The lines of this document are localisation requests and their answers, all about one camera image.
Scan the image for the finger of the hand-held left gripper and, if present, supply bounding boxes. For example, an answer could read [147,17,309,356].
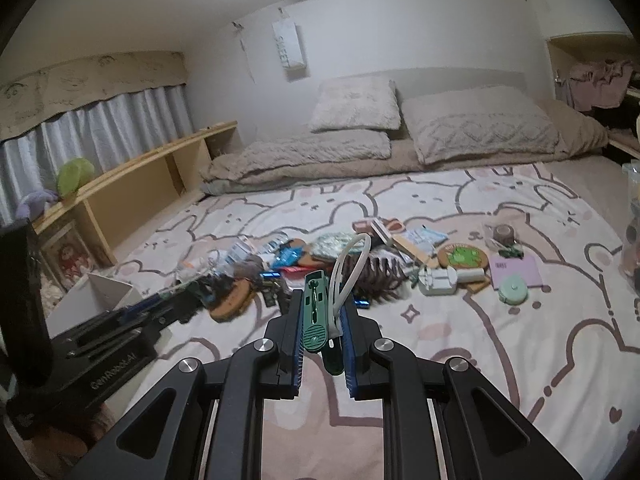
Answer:
[150,282,205,327]
[119,287,177,315]

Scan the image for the blue snack packet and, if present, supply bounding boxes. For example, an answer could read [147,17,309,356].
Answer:
[272,247,302,269]

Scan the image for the white storage box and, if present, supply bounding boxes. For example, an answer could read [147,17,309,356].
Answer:
[47,272,162,342]

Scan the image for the white power adapter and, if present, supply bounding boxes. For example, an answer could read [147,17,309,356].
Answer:
[416,266,458,296]

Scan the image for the white and blue packet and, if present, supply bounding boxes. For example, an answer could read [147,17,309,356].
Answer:
[227,240,257,267]

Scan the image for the green plush toy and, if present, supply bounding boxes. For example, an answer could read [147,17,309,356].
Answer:
[55,157,96,196]

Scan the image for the green plastic clip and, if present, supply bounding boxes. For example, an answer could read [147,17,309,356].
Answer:
[299,269,346,376]

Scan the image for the mint round case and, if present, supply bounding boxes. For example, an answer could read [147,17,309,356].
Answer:
[497,280,529,306]

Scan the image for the round patterned pouch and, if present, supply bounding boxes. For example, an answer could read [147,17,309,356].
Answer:
[310,232,359,261]

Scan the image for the wooden frog coaster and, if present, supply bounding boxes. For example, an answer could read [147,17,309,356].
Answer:
[439,242,491,274]

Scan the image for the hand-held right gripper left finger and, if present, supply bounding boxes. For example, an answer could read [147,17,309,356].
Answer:
[65,302,307,480]

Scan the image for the red doll display box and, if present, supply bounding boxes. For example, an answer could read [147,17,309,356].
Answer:
[40,221,94,292]

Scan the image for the small white tube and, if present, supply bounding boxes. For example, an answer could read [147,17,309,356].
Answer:
[448,267,487,286]

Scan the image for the beige printed valance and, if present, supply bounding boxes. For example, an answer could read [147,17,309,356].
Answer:
[0,51,189,139]

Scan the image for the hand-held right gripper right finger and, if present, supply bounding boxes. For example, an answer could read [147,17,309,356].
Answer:
[340,302,586,480]

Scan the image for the white wall cable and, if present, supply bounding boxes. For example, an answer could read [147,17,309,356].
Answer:
[232,21,257,82]

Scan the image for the purple plush toy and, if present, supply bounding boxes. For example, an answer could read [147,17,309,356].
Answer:
[13,189,61,222]

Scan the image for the light blue printed packet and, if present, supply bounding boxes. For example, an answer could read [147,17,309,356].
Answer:
[403,228,449,254]

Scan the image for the pink hanging clothes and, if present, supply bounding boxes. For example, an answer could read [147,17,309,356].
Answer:
[569,58,634,109]

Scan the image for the white hanging tissue pouch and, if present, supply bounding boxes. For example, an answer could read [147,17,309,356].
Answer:
[272,18,307,70]

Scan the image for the brown and white wallet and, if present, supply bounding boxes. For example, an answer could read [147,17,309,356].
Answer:
[367,217,407,242]

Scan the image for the brown hair claw clip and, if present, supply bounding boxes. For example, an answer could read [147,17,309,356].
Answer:
[356,255,414,307]

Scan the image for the flat wooden stick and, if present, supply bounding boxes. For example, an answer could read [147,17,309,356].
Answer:
[392,232,434,266]

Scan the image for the knitted beige pillow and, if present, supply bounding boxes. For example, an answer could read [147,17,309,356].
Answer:
[400,85,562,166]

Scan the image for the pale blue curtain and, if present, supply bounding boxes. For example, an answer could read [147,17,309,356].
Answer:
[0,85,194,227]

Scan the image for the fluffy beige pillow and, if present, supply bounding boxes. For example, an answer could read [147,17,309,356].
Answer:
[307,76,404,134]

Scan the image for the pink notebook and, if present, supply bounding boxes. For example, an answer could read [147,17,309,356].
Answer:
[488,254,547,289]

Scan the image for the wooden shelf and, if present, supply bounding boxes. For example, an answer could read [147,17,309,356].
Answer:
[29,120,239,269]

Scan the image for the clear plastic wrapper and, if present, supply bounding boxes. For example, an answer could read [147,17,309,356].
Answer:
[259,232,292,257]

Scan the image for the folded beige blanket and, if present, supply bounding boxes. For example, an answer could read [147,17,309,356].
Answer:
[200,130,394,197]

